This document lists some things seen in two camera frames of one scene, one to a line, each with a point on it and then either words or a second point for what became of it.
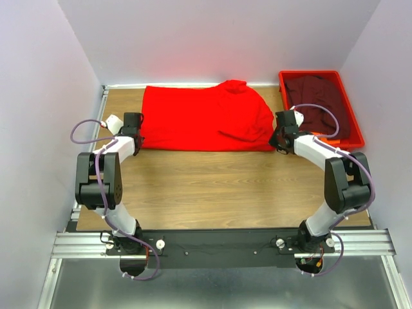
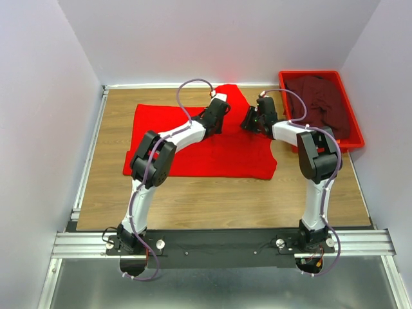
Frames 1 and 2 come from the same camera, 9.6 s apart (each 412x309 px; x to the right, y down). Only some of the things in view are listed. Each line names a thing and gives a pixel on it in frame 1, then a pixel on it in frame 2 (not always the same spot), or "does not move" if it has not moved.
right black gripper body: [275, 140] -> [259, 121]
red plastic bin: [356, 136] does not move
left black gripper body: [120, 131] -> [219, 125]
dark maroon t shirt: [309, 89] does not move
